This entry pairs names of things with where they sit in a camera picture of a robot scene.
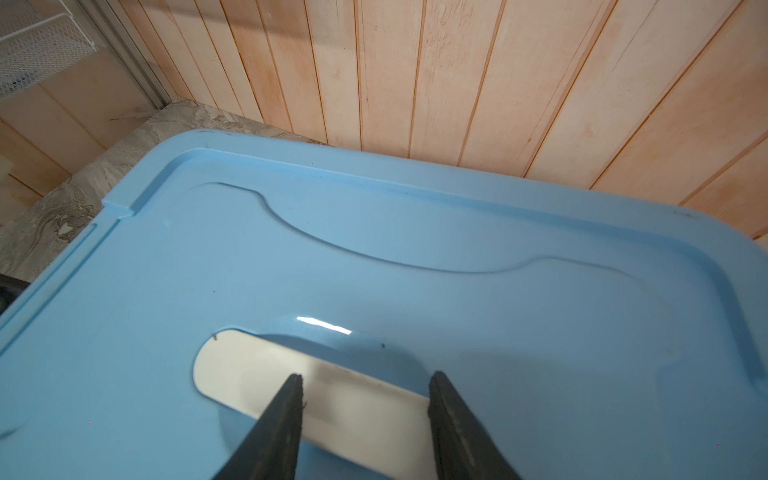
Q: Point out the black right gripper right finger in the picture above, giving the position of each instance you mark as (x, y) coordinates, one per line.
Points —
(463, 449)

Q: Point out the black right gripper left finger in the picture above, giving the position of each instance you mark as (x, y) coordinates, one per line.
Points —
(270, 450)

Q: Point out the blue plastic bin lid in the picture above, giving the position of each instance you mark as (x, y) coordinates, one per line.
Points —
(593, 336)

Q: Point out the white wire mesh shelf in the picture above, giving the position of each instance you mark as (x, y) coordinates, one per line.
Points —
(39, 39)

